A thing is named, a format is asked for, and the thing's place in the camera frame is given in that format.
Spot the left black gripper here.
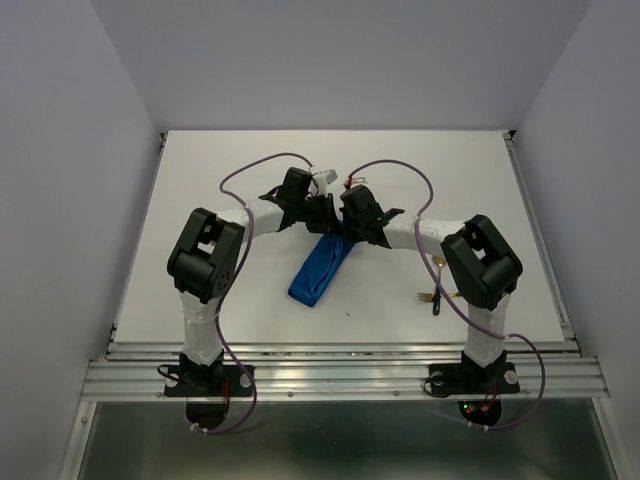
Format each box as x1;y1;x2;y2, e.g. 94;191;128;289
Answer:
296;193;344;236

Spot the blue cloth napkin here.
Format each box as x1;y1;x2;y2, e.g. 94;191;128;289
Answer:
287;233;354;308

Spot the gold spoon green handle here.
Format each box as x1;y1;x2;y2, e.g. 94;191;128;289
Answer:
432;256;446;316

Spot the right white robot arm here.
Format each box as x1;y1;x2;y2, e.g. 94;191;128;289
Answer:
341;185;523;390

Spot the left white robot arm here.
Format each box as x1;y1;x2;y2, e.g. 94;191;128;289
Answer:
165;167;340;395

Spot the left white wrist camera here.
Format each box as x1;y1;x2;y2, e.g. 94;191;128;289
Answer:
311;169;338;195

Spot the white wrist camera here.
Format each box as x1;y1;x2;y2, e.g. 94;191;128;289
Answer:
344;176;368;190
311;169;338;195

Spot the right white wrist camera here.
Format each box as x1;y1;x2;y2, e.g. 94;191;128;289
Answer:
344;176;368;190

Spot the gold fork green handle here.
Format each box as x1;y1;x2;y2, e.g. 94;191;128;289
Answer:
417;292;460;303

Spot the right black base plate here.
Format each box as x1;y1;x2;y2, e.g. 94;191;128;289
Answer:
427;362;521;397

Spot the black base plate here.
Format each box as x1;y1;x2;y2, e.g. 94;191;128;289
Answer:
427;362;521;397
157;364;253;398

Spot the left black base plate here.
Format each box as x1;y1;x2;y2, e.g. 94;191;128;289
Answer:
157;364;253;398

